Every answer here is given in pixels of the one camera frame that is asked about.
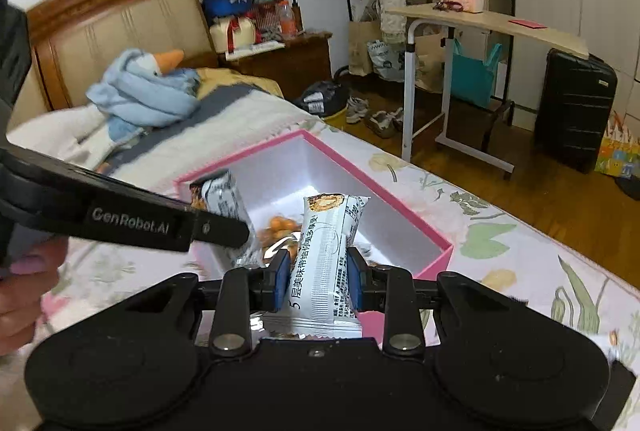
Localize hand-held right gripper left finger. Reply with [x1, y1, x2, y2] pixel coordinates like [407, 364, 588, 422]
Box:
[125, 251, 293, 357]

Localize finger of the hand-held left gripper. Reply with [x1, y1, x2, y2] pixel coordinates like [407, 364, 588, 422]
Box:
[190, 210, 251, 248]

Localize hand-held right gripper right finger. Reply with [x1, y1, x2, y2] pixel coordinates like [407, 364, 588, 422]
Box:
[346, 246, 526, 357]

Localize grey-white wafer packet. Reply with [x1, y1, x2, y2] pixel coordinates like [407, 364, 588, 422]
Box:
[188, 168, 257, 268]

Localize white wafer packet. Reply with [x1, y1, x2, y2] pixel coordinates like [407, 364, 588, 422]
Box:
[261, 192, 372, 341]

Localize clear bag of orange snacks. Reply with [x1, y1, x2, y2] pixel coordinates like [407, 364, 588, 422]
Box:
[261, 212, 304, 262]

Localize pink cardboard box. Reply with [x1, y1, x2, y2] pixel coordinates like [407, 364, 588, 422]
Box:
[173, 128, 455, 348]

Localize person's left hand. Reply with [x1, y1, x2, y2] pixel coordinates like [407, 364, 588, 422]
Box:
[0, 240, 69, 357]

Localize white blanket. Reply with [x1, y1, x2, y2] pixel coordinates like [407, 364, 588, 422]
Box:
[6, 88, 323, 179]

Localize goose plush in blue cloth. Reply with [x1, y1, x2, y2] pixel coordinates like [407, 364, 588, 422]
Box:
[86, 48, 202, 143]

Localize pair of sneakers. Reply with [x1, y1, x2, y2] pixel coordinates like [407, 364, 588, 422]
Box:
[344, 95, 407, 140]

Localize black bag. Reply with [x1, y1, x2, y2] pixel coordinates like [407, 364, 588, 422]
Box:
[291, 78, 352, 118]

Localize floral bed sheet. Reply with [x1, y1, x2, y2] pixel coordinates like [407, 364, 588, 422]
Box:
[40, 118, 640, 431]

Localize wooden nightstand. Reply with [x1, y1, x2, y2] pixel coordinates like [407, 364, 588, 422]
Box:
[219, 30, 334, 100]

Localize wooden headboard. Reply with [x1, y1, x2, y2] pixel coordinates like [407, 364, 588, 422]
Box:
[24, 0, 222, 113]

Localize cream gift box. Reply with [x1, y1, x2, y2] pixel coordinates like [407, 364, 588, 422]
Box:
[208, 12, 259, 55]

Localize red snack packets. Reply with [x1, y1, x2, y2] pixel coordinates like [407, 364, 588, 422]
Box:
[254, 1, 284, 35]

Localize white and green bag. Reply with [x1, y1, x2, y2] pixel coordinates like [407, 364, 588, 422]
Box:
[366, 39, 407, 83]

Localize orange drink bottle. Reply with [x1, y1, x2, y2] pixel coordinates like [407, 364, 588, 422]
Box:
[278, 0, 297, 38]

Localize brown paper bag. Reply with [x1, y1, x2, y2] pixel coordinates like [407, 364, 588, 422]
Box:
[347, 18, 384, 78]

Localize teal shopping bag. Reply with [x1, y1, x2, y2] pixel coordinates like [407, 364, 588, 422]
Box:
[451, 38, 504, 110]

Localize black suitcase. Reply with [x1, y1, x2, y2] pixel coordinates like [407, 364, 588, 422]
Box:
[533, 48, 619, 175]

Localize wooden rolling side table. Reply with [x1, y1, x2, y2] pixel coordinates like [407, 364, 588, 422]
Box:
[385, 4, 591, 175]

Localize round black base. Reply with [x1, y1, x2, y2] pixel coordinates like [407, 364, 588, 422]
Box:
[614, 172, 640, 203]

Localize colourful gift bag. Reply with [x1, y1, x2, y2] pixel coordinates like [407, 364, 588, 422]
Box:
[594, 110, 640, 180]

